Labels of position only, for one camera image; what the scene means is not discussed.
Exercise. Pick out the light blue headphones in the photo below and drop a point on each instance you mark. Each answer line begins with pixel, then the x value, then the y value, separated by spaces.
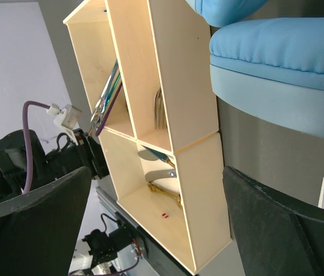
pixel 272 69

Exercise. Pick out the gold spoon teal handle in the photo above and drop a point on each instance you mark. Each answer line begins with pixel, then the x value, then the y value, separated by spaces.
pixel 161 156

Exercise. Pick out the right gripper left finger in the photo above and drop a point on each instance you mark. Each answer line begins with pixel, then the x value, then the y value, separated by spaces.
pixel 39 229

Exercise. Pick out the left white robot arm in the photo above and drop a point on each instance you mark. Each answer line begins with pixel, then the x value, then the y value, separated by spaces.
pixel 47 167

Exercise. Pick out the ornate gold spoon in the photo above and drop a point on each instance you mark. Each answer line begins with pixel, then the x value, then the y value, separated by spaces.
pixel 156 189

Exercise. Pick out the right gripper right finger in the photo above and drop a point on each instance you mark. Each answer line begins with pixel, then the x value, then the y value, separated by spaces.
pixel 276 234

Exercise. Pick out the cream divided utensil box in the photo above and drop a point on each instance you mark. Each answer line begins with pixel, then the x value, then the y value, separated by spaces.
pixel 161 140

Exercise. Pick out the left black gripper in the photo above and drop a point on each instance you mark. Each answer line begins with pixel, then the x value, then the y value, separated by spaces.
pixel 69 156

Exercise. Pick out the dark teal handled knife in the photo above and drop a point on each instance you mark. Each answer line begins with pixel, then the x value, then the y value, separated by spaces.
pixel 147 155

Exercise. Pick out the silver fork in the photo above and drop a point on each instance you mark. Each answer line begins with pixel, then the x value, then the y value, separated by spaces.
pixel 160 121

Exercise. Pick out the iridescent blue purple spoon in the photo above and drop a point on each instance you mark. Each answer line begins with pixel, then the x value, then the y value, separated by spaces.
pixel 106 116

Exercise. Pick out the silver round ladle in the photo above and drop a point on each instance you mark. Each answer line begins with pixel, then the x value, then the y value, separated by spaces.
pixel 104 97

